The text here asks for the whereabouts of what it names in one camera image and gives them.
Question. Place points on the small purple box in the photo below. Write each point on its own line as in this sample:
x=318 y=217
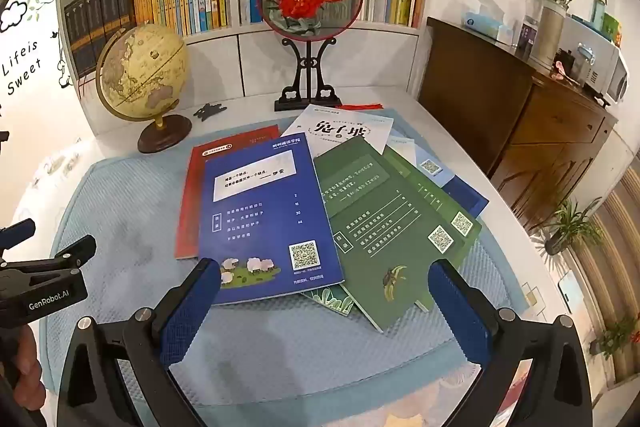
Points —
x=526 y=38

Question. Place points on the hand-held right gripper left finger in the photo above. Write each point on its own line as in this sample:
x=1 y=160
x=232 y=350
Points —
x=192 y=312

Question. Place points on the red tassel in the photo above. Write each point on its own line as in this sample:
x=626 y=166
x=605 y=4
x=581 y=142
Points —
x=362 y=107

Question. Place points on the green beetle cover book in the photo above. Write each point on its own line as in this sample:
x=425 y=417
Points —
x=370 y=227

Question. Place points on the small pink item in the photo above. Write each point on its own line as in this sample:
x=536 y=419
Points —
x=562 y=69

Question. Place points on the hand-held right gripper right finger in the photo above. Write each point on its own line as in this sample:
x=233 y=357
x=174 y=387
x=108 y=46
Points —
x=460 y=314

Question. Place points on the green cardboard boxes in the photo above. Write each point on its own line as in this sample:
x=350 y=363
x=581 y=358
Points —
x=610 y=27

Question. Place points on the light blue tissue box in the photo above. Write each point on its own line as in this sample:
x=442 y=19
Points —
x=482 y=24

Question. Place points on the red cover book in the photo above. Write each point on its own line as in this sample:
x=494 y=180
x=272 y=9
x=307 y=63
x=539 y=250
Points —
x=192 y=207

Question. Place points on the white cover book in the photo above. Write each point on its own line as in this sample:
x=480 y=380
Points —
x=345 y=127

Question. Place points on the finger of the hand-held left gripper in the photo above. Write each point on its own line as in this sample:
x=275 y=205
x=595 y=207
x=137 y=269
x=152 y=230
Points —
x=20 y=229
x=77 y=252

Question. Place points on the tall vase with green plant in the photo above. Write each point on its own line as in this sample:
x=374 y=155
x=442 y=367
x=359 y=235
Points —
x=547 y=37

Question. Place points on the potted green plant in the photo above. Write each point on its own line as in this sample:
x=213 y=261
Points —
x=565 y=227
x=615 y=337

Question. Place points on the beige globe on wooden base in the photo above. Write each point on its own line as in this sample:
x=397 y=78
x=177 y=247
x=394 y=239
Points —
x=145 y=67

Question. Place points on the green caterpillar cover book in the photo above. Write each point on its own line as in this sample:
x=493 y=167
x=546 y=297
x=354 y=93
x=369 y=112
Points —
x=450 y=207

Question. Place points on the brown wooden cabinet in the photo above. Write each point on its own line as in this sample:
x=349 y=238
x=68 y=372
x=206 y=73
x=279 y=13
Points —
x=500 y=107

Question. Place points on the person's left hand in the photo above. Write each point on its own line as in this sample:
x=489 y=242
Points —
x=27 y=357

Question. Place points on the small black ornament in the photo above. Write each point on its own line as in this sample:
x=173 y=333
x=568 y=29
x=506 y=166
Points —
x=210 y=111

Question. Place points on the light blue textured mat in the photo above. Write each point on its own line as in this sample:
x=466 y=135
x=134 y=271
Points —
x=125 y=227

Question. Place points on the white countertop oven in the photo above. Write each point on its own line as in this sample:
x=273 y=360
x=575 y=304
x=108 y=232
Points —
x=595 y=62

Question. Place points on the bright blue thin book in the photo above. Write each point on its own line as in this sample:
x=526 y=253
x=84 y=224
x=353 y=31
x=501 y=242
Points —
x=260 y=217

